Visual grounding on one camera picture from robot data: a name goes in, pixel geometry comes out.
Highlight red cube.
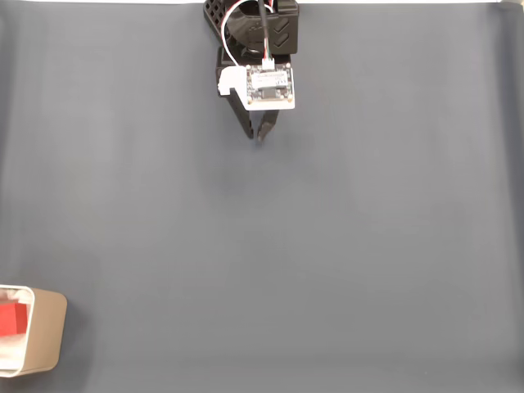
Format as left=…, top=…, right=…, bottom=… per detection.
left=0, top=302, right=31, bottom=337

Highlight dark blue-grey mat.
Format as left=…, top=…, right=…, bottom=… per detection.
left=0, top=2, right=524, bottom=393

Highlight beige box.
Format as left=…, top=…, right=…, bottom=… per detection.
left=0, top=283, right=68, bottom=377

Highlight black camera cable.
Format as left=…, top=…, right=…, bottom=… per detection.
left=256, top=0, right=276, bottom=69

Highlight thin servo wire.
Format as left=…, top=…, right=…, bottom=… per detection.
left=220, top=0, right=251, bottom=67

